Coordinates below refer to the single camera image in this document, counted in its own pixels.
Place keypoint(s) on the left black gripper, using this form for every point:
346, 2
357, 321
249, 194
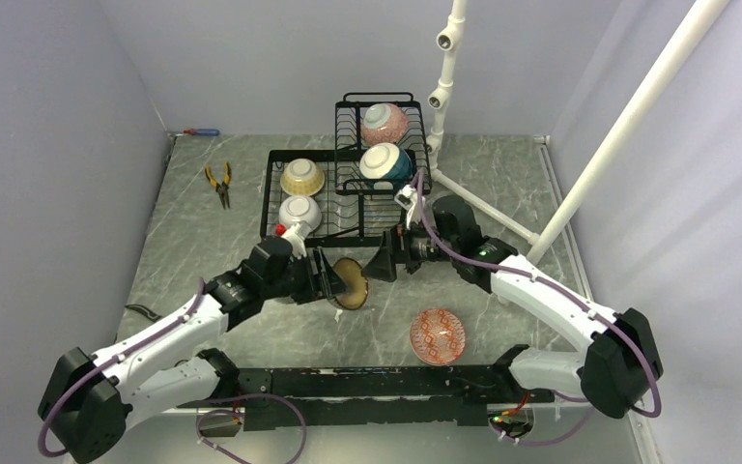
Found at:
329, 281

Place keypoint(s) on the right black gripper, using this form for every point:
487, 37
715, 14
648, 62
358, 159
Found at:
383, 265

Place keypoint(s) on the brown glazed bowl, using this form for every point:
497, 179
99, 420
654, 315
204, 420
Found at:
351, 272

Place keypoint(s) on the black wire dish rack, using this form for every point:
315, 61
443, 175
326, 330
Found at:
355, 212

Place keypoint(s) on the teal white bowl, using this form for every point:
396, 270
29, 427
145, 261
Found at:
385, 164

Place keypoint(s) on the yellow sun pattern bowl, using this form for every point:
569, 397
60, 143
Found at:
302, 177

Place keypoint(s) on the pink floral bowl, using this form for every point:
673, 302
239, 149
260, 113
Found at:
383, 123

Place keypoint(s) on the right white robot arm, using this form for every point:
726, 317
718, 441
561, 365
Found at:
615, 366

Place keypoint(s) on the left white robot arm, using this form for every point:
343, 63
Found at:
91, 400

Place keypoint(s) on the red geometric pattern bowl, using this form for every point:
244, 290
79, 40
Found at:
437, 336

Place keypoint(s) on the red blue screwdriver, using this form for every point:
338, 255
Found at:
202, 132

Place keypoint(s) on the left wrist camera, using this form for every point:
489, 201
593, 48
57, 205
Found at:
295, 234

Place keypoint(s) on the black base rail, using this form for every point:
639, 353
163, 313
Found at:
467, 395

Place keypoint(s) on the yellow handled pliers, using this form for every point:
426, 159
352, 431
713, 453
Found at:
221, 188

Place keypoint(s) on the white pvc pipe frame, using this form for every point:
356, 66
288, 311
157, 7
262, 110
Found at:
576, 77

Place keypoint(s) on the black handled pliers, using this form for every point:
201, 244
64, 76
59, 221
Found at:
144, 311

